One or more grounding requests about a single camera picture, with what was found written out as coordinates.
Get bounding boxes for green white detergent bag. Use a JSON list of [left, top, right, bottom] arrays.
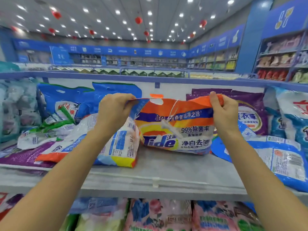
[[17, 106, 80, 150]]

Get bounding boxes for group of ceiling spotlights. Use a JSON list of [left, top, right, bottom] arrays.
[[14, 0, 236, 44]]

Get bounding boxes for row of red bottles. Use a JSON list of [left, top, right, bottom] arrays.
[[257, 69, 289, 81]]

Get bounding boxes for person's left hand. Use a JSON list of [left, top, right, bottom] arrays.
[[92, 93, 138, 140]]

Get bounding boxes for blue back wall sign band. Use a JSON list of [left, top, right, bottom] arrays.
[[12, 38, 189, 58]]

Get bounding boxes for blue hanging aisle sign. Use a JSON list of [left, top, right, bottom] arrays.
[[49, 45, 72, 65]]

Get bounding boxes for person's right forearm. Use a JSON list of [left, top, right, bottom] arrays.
[[222, 131, 308, 231]]

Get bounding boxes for blue wall column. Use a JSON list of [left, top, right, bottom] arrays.
[[235, 0, 275, 74]]

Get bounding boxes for person's left forearm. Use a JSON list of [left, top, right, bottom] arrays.
[[0, 130, 107, 231]]

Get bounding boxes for group of red lanterns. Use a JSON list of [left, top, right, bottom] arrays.
[[9, 11, 208, 45]]

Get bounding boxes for red white Libai bags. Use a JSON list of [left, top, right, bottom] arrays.
[[0, 192, 11, 220]]

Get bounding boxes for white security tag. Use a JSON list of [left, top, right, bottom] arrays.
[[160, 119, 183, 139]]

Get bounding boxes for row of house-shaped cartons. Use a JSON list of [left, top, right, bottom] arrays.
[[52, 67, 184, 78]]

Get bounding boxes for blue bird-print detergent bag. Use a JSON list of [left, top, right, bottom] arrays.
[[92, 81, 143, 118], [36, 82, 96, 124], [211, 121, 308, 193]]

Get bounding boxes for person's right hand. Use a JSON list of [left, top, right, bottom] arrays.
[[209, 91, 241, 141]]

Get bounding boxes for row of pink packets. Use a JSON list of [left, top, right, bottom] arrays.
[[263, 35, 303, 55]]

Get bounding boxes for pink floral detergent bag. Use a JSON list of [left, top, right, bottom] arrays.
[[124, 198, 193, 231], [192, 200, 264, 231]]

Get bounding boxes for orange yellow-swirl detergent bag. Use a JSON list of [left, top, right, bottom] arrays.
[[130, 93, 226, 156]]

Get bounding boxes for row of pale yellow bottles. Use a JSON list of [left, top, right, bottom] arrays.
[[290, 70, 308, 84]]

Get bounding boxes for blue icon header signs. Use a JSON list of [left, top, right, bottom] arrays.
[[261, 0, 308, 40]]

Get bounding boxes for purple Eichimoo lavender bag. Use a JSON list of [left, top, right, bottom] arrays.
[[4, 193, 25, 208]]

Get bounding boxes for blue side wall sign band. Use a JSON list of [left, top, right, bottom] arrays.
[[189, 24, 246, 58]]

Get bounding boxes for grey blue-framed shelf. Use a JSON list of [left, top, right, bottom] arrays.
[[0, 71, 308, 231]]

